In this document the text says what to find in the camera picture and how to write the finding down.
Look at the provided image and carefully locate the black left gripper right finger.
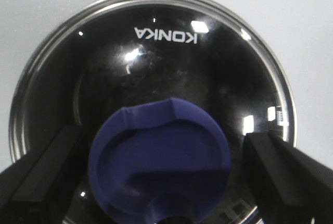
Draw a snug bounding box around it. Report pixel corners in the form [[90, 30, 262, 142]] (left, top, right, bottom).
[[242, 132, 332, 223]]

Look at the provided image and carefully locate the glass lid with blue knob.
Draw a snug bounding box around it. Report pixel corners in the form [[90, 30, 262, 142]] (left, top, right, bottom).
[[9, 0, 296, 223]]

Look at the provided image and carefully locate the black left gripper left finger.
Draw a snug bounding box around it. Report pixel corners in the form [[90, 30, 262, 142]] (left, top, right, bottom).
[[1, 126, 86, 223]]

